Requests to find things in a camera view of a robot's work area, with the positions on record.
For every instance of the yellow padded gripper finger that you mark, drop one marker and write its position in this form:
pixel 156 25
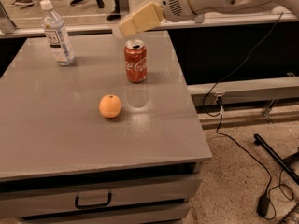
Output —
pixel 146 17

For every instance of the clear plastic water bottle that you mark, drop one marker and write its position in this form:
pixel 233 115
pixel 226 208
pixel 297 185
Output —
pixel 56 34

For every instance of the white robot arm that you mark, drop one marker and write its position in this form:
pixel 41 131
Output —
pixel 183 10

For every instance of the right bystander legs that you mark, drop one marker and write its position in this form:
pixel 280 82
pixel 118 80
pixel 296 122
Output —
pixel 116 13

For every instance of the red Coca-Cola can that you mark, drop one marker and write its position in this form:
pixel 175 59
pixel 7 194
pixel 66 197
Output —
pixel 135 54

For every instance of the orange fruit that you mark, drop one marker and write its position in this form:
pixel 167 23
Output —
pixel 110 106

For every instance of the black stand leg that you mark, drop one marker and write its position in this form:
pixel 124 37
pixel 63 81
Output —
pixel 285 163

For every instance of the grey drawer cabinet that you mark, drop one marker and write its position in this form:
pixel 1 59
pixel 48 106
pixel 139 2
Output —
pixel 55 144

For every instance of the black power adapter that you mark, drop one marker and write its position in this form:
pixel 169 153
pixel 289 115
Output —
pixel 263 204

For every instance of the grey metal floor rail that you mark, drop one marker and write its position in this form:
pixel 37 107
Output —
pixel 245 91

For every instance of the black drawer handle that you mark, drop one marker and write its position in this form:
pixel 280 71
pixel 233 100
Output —
pixel 93 201

